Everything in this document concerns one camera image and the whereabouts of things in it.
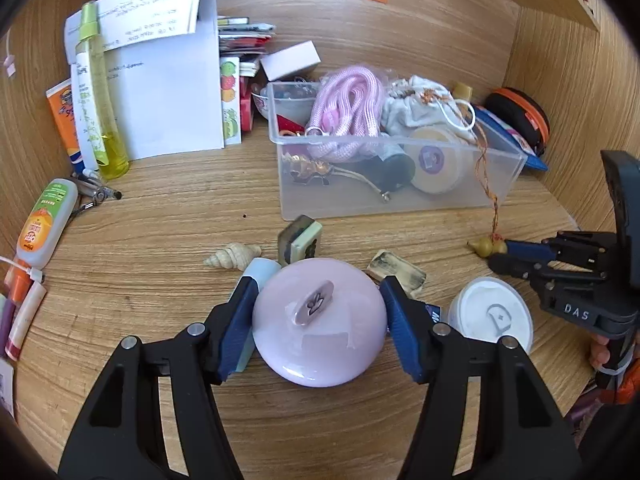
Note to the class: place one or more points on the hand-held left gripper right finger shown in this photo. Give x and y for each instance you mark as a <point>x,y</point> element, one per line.
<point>405,335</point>

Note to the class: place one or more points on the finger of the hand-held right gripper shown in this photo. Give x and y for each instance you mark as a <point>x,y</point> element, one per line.
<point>522,249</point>
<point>515,269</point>

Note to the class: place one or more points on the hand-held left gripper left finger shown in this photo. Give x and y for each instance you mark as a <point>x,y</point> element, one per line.
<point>235,330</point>

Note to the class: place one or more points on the dark blue small box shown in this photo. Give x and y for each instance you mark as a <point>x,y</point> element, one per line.
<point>434,312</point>

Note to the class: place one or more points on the white round jar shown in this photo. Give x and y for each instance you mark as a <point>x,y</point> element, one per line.
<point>480,310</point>

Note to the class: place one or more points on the light blue tube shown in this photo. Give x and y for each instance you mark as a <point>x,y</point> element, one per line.
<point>262,270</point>

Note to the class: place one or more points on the beige seashell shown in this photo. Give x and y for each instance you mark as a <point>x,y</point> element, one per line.
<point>232,256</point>

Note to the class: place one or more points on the pink round compact case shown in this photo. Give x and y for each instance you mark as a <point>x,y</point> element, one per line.
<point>320,355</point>

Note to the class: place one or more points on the clear plastic storage box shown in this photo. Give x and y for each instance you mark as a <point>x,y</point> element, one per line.
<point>350,205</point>

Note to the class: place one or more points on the dark glass bottle white label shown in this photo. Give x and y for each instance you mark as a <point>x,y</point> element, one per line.
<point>395,167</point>

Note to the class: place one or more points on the gold ribbon ornament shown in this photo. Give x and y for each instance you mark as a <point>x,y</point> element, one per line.
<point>305,167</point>

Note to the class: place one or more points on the red velvet pouch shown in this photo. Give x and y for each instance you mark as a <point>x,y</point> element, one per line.
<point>287,124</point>

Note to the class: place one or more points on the wooden desktop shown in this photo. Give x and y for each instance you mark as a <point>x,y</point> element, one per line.
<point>175,240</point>

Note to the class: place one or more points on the person's right hand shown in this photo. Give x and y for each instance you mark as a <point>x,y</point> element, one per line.
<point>597,355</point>

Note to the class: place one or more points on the blue zip pouch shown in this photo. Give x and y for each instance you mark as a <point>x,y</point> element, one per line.
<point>500,122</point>

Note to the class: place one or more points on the black orange round case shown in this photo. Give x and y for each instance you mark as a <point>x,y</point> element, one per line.
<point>515,105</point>

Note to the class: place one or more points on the small yellow bottle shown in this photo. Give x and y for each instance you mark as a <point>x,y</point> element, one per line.
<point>462,91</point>

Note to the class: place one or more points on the metal nail clippers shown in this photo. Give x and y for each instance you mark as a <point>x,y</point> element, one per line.
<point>97,192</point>

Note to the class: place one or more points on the red notebook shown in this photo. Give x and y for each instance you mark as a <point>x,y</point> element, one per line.
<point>247,110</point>

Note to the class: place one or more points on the orange cap tube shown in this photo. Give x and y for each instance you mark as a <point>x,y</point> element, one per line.
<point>19,285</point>

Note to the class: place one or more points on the white squeeze bottle orange label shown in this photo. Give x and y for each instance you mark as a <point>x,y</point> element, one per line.
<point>42,220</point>

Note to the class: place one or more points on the fruit print booklet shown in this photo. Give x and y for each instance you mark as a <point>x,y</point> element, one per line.
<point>229,105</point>

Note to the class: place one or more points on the white bowl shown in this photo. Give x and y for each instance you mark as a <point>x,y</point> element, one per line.
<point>265,105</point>

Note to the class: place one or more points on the purple tube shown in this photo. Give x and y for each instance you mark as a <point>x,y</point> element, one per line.
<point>4,325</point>

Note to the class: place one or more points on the white paper sheets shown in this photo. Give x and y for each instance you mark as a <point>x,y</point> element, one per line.
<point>165,105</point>

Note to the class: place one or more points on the white printed card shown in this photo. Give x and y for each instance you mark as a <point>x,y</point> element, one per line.
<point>5,385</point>

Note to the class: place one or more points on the yellow spray bottle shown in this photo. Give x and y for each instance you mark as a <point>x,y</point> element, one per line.
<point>100,110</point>

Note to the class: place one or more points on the small white box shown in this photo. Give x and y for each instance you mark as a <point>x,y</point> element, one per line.
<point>290,60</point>

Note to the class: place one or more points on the stack of books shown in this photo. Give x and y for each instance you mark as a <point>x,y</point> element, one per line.
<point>240,42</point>

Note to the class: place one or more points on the white handwritten paper sheet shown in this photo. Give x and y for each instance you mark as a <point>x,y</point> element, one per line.
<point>150,15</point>

